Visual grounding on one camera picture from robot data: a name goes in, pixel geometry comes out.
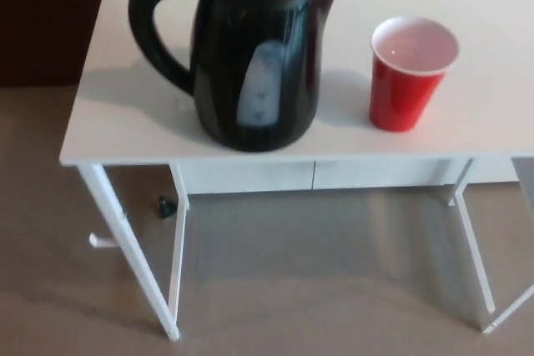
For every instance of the black electric kettle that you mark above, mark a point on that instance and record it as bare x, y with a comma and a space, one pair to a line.
250, 18

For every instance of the red plastic cup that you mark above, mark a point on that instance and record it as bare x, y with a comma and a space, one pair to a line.
400, 97

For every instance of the white low cabinet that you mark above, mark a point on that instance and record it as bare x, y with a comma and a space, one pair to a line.
250, 176

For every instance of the small black floor object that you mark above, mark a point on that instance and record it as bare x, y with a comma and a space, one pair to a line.
166, 207

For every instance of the white table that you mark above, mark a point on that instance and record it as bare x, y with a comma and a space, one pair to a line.
480, 101

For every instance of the dark brown cabinet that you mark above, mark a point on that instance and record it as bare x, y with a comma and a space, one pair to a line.
41, 18

